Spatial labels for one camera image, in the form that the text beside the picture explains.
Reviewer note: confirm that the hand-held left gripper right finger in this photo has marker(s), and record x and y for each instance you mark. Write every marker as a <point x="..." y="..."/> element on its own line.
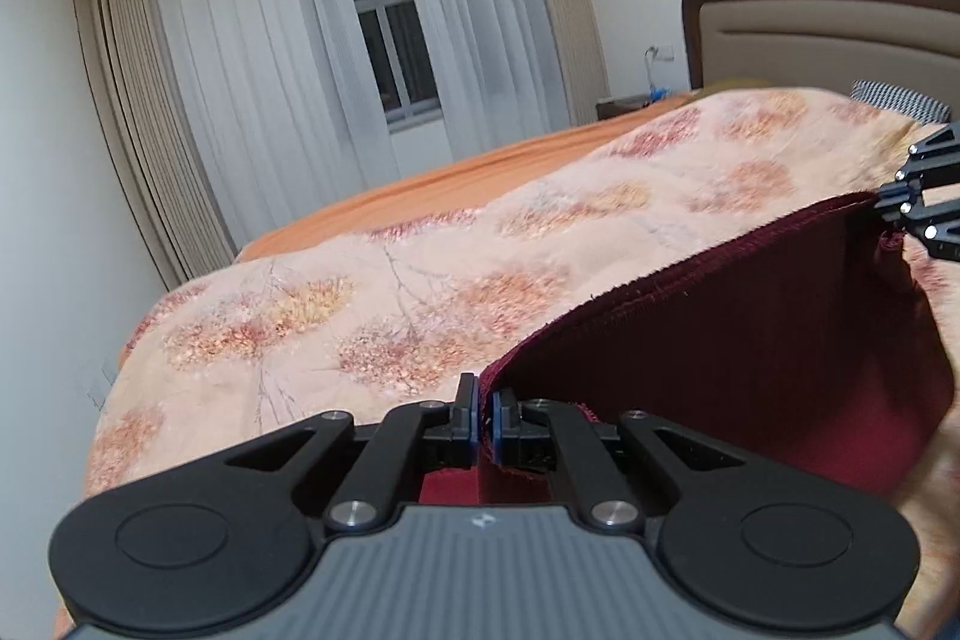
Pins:
<point x="496" y="430"/>

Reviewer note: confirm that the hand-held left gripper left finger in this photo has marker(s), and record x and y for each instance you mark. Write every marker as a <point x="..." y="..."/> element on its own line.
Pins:
<point x="471" y="419"/>

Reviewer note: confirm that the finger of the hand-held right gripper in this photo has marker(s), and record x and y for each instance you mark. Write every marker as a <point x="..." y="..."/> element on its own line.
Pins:
<point x="937" y="220"/>
<point x="937" y="160"/>

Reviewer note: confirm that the dark red sweater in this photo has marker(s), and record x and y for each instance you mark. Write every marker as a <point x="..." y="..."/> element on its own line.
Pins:
<point x="750" y="347"/>

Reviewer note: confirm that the checkered pillow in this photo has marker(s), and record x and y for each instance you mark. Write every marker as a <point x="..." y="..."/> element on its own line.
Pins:
<point x="900" y="99"/>

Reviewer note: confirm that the floral beige blanket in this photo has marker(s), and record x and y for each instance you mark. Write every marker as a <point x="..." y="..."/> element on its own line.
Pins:
<point x="412" y="295"/>

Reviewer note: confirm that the brown padded headboard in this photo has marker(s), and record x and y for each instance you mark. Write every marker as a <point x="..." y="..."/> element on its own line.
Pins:
<point x="825" y="48"/>

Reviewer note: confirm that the orange bed sheet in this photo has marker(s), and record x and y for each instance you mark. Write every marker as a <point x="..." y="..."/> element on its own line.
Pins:
<point x="450" y="183"/>

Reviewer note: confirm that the window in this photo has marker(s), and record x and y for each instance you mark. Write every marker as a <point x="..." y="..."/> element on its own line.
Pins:
<point x="390" y="25"/>

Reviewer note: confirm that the white sheer curtain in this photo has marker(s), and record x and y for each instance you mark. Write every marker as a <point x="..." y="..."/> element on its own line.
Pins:
<point x="480" y="10"/>
<point x="255" y="70"/>

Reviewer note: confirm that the white wall socket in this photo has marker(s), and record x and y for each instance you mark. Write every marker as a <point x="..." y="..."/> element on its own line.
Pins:
<point x="660" y="53"/>

